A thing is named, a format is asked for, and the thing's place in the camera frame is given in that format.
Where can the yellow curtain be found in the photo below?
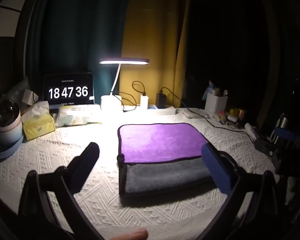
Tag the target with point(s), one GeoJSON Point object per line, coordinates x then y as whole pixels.
{"type": "Point", "coordinates": [155, 30]}

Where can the white patterned tablecloth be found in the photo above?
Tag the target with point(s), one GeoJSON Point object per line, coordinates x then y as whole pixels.
{"type": "Point", "coordinates": [65, 155]}

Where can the white tube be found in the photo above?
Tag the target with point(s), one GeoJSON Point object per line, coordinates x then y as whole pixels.
{"type": "Point", "coordinates": [250, 130]}

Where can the person's left hand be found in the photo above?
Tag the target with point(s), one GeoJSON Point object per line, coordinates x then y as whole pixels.
{"type": "Point", "coordinates": [132, 235]}

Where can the small white box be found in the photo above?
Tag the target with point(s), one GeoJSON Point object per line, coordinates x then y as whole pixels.
{"type": "Point", "coordinates": [28, 96]}

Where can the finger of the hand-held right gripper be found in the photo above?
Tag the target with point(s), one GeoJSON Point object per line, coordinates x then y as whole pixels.
{"type": "Point", "coordinates": [264, 147]}
{"type": "Point", "coordinates": [285, 133]}

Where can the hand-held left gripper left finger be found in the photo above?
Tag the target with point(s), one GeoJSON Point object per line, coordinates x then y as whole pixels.
{"type": "Point", "coordinates": [88, 158]}

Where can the white desk lamp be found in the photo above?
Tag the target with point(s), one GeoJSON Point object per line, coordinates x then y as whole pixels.
{"type": "Point", "coordinates": [110, 102]}

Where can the yellow tissue box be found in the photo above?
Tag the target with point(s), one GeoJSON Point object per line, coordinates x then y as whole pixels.
{"type": "Point", "coordinates": [37, 127]}

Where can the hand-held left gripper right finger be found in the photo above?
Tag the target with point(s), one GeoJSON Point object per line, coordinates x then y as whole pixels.
{"type": "Point", "coordinates": [216, 170]}

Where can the flat white pad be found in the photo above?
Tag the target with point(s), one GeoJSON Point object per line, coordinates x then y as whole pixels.
{"type": "Point", "coordinates": [197, 115]}

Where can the purple and grey towel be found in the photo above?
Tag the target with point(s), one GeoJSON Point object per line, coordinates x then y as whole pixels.
{"type": "Point", "coordinates": [162, 155]}

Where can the tablet with clock display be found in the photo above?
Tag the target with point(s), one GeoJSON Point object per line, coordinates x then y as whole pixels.
{"type": "Point", "coordinates": [68, 90]}

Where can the dark green curtain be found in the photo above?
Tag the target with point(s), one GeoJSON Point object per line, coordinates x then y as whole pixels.
{"type": "Point", "coordinates": [75, 30]}

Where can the white power strip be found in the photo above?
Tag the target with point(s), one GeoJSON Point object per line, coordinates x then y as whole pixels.
{"type": "Point", "coordinates": [165, 110]}

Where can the white woven basket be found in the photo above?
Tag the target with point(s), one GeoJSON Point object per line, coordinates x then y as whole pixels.
{"type": "Point", "coordinates": [215, 105]}

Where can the white charger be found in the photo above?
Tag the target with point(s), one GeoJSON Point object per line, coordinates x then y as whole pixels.
{"type": "Point", "coordinates": [144, 102]}

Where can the black charger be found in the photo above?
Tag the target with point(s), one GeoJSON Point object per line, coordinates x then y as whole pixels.
{"type": "Point", "coordinates": [161, 100]}

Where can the round white and blue humidifier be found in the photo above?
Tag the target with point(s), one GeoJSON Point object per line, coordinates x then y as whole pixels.
{"type": "Point", "coordinates": [6, 127]}

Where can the group of small bottles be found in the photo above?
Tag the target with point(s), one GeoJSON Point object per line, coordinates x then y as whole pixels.
{"type": "Point", "coordinates": [236, 117]}

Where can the wet wipes packet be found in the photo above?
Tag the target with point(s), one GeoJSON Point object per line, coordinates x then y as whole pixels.
{"type": "Point", "coordinates": [77, 115]}

